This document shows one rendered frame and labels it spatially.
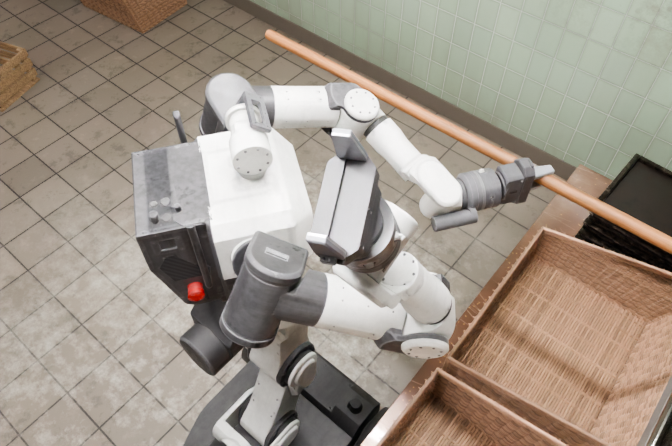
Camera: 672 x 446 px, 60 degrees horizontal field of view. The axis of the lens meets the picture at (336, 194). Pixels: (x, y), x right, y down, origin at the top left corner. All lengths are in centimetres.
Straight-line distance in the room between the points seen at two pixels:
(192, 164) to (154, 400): 146
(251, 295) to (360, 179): 36
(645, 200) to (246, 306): 138
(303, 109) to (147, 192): 37
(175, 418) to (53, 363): 55
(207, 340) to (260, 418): 67
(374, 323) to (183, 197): 39
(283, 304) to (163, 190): 30
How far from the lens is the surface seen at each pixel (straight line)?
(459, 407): 167
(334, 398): 211
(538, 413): 155
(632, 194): 199
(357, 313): 96
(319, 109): 124
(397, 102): 147
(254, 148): 94
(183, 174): 107
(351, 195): 62
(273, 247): 94
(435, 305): 92
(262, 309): 92
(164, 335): 251
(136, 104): 344
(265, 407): 189
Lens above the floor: 217
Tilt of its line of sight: 50 degrees down
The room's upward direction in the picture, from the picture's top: straight up
